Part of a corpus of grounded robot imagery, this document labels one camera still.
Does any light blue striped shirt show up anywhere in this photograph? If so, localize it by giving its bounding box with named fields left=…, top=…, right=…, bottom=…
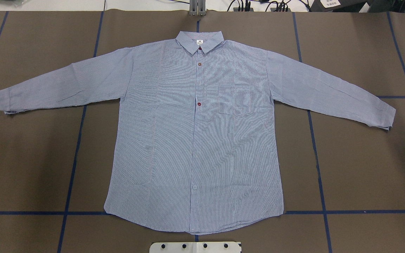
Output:
left=0, top=31, right=396, bottom=235

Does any grey aluminium frame post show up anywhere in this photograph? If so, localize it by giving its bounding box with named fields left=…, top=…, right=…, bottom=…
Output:
left=189, top=0, right=207, bottom=16

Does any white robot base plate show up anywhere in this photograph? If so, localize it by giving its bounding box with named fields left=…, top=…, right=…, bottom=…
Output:
left=149, top=241, right=242, bottom=253

